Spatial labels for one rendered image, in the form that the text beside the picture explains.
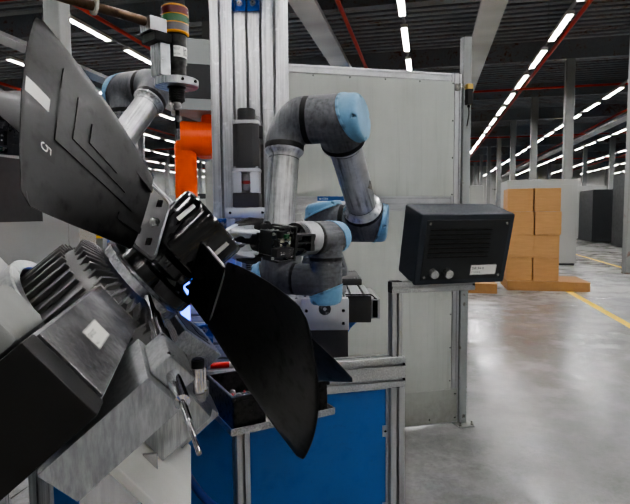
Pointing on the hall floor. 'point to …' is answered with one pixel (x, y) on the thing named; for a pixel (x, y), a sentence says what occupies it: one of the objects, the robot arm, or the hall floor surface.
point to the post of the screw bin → (241, 469)
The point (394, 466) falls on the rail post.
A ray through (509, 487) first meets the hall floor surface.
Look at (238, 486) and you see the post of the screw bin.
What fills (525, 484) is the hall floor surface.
